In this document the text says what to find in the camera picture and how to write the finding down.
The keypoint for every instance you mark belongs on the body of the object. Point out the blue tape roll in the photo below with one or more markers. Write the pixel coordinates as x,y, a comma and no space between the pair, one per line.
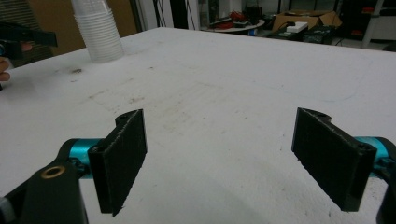
252,32

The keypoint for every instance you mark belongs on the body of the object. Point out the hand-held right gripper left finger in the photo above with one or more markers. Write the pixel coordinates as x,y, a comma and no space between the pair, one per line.
120,165

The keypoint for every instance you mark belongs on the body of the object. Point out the small white box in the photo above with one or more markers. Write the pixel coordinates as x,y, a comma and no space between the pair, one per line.
297,27

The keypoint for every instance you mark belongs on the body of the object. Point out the open cardboard box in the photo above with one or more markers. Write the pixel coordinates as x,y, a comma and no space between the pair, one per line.
306,17

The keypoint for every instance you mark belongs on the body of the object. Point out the white foam mat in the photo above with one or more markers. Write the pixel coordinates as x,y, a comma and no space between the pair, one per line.
218,93

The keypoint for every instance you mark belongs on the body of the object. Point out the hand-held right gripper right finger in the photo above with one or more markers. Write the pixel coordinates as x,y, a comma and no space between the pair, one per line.
333,161

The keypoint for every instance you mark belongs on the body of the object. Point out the round white table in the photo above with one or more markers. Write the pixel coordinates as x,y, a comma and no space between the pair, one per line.
239,28

